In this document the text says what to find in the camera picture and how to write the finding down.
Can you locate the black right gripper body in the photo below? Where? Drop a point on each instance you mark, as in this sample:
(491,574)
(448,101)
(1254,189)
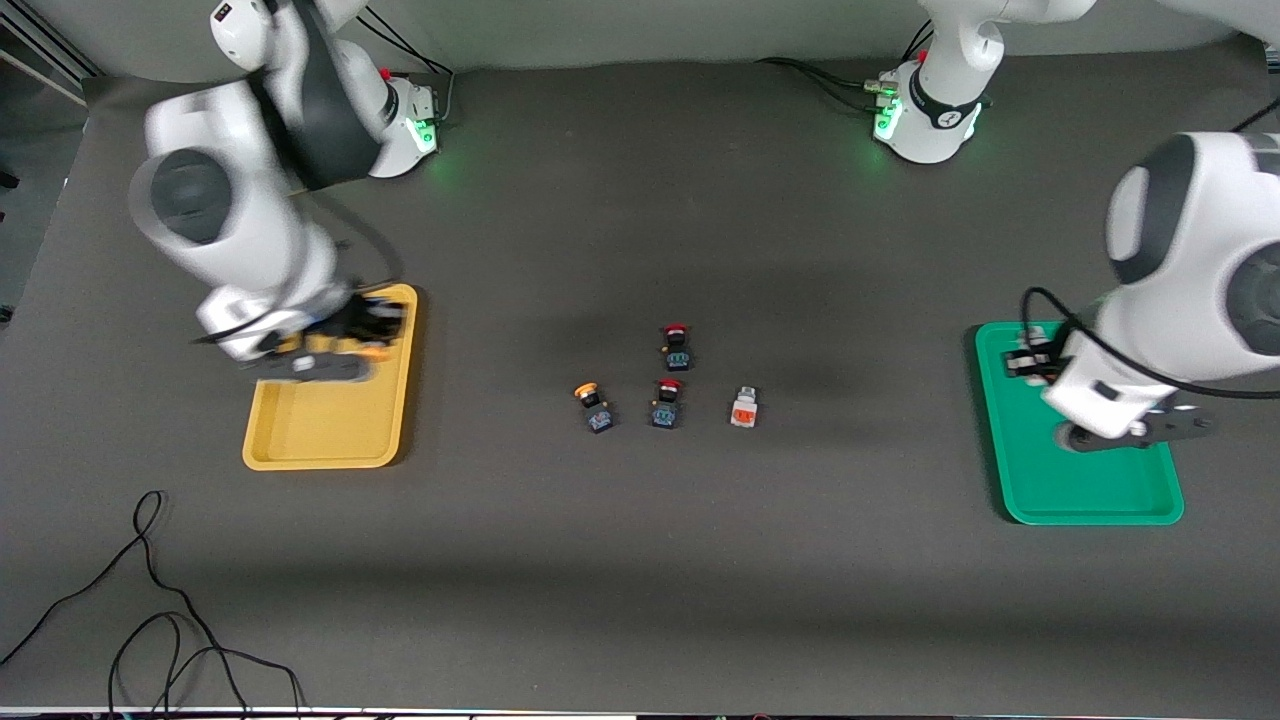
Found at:
(362,318)

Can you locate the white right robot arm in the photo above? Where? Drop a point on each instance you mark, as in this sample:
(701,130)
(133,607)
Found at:
(240,230)

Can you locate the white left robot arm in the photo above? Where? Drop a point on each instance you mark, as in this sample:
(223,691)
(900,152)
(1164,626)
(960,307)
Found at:
(1190,250)

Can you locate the yellow plastic tray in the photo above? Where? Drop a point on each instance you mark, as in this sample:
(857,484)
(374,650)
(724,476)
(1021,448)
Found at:
(330,430)

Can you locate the green plastic tray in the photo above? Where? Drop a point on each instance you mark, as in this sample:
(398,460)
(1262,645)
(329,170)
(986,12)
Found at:
(1100,490)

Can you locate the red push button black body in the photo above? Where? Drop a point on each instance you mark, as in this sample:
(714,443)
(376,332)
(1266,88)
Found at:
(666,412)
(678,355)

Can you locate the dark grey table mat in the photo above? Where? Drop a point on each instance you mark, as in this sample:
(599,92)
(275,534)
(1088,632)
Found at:
(640,560)

